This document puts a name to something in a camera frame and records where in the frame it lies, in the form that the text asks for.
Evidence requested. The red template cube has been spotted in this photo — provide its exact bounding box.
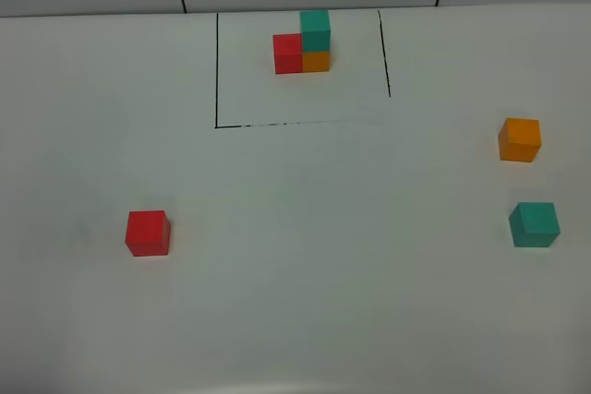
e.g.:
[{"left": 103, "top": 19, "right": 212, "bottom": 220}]
[{"left": 272, "top": 33, "right": 303, "bottom": 75}]

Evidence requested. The orange template cube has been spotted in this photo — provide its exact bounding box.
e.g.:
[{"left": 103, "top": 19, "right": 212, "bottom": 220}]
[{"left": 302, "top": 51, "right": 331, "bottom": 73}]

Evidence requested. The teal template cube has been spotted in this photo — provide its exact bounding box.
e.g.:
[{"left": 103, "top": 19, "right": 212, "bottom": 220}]
[{"left": 299, "top": 10, "right": 331, "bottom": 53}]

